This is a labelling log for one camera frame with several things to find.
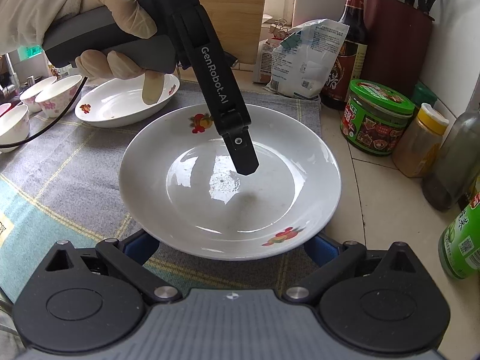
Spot large white plate fruit decals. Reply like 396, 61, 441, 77
119, 104, 342, 261

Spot white plate back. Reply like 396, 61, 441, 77
75, 74, 180, 128

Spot white bowl front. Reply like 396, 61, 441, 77
0, 105, 30, 145

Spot white bowl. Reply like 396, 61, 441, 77
0, 105, 30, 145
19, 76, 57, 114
35, 75, 83, 119

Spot gloved left hand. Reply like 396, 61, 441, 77
72, 0, 166, 106

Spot bamboo cutting board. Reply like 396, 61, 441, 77
115, 0, 270, 67

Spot grey teal dish towel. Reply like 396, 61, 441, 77
0, 79, 324, 304

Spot white plastic food bag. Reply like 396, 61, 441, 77
253, 19, 349, 100

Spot yellow lid spice jar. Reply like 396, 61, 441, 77
392, 102, 449, 178

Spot dark soy sauce bottle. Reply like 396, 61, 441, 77
320, 0, 368, 111

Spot green lid sauce jar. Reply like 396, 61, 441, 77
340, 79, 415, 157

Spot green pickle jar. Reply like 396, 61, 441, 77
439, 193, 480, 280

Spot dark glass oil bottle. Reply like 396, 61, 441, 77
421, 110, 480, 211

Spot brown knife block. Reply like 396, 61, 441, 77
361, 0, 436, 97

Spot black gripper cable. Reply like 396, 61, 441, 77
0, 76, 90, 150

